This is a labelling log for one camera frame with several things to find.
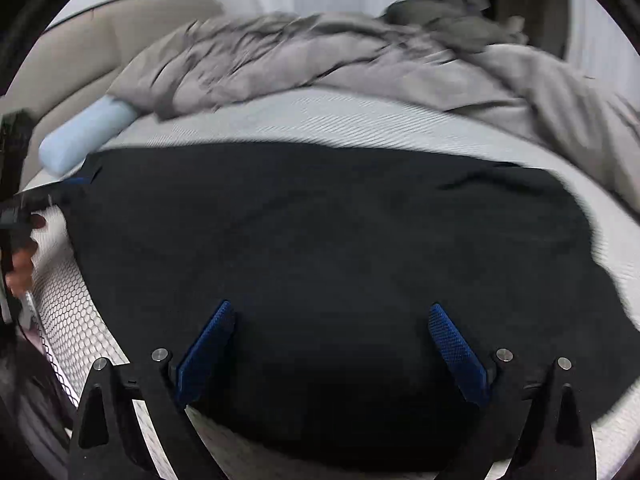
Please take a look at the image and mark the dark grey cloth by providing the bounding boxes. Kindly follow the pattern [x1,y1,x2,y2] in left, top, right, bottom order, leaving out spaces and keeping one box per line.
[382,0,526,53]

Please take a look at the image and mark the person's left hand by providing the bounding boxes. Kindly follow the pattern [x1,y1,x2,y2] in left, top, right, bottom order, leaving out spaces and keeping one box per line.
[5,212,48,297]

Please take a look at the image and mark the light blue bolster pillow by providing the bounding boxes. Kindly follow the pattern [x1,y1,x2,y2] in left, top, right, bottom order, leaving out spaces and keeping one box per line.
[39,95,141,178]

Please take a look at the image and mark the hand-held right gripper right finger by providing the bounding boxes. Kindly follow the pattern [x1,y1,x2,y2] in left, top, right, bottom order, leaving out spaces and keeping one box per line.
[428,303,598,480]

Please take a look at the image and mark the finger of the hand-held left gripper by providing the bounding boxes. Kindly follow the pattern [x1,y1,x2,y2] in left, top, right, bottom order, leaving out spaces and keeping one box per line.
[15,175,97,211]

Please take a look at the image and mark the grey quilted duvet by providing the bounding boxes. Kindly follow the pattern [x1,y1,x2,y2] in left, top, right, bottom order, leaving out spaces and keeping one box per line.
[107,10,640,201]

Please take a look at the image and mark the white hexagon pattern mattress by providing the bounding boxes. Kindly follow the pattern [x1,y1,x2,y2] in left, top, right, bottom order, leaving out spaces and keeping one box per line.
[20,85,640,480]

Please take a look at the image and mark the black pants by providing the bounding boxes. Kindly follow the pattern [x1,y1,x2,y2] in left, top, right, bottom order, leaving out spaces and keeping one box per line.
[60,141,640,473]

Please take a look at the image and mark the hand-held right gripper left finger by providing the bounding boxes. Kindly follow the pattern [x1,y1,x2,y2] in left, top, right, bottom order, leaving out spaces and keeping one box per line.
[67,300,236,480]

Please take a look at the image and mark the beige upholstered headboard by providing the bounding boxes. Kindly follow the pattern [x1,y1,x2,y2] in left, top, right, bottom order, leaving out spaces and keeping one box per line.
[0,0,226,196]

